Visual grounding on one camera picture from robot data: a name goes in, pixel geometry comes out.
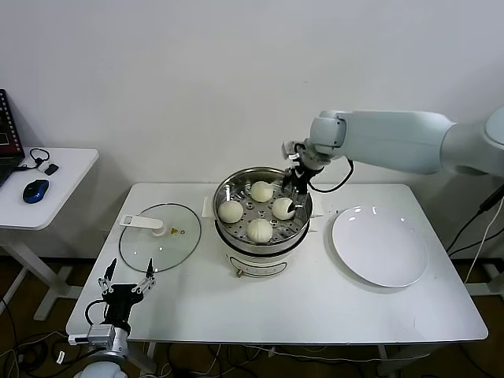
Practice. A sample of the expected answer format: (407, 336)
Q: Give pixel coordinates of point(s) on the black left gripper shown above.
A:
(118, 300)

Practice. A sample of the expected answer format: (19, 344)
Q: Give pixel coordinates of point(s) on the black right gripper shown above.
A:
(301, 181)

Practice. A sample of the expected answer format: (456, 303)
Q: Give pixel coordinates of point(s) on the white steamed baozi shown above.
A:
(281, 208)
(230, 212)
(262, 192)
(260, 231)

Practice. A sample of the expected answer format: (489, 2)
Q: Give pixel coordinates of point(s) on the perforated steel steamer basket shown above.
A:
(236, 185)

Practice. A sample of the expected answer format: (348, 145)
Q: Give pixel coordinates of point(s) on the white electric cooker pot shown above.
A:
(256, 264)

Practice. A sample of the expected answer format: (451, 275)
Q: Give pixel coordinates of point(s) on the white round plate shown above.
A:
(378, 248)

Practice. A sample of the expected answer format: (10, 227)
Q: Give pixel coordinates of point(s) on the white side table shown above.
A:
(59, 197)

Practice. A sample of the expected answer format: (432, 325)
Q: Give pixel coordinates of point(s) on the blue and black computer mouse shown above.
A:
(36, 191)

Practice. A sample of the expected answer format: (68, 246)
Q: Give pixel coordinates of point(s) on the small black device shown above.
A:
(52, 170)

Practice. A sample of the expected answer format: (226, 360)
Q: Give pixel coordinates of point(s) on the black laptop with red edge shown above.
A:
(8, 130)

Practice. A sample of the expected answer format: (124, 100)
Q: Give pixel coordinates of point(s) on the white table foot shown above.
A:
(488, 287)

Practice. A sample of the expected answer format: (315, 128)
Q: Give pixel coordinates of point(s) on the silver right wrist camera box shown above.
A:
(290, 149)

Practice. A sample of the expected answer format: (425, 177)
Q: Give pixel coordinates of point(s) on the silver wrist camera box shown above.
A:
(101, 335)
(290, 149)

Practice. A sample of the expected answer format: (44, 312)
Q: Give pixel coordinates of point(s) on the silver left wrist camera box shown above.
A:
(101, 335)

